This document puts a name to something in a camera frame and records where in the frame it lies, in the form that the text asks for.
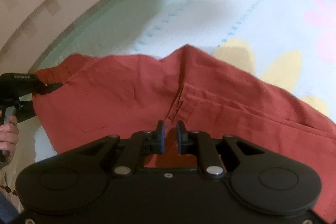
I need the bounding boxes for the red pants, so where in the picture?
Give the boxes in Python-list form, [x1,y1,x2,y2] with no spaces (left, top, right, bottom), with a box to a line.
[33,46,335,222]

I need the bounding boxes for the person's left hand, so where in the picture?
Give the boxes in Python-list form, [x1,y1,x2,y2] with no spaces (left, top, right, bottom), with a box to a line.
[0,115,19,164]

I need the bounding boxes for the floral bed sheet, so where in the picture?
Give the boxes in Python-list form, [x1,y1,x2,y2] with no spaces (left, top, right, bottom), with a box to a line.
[31,0,336,162]

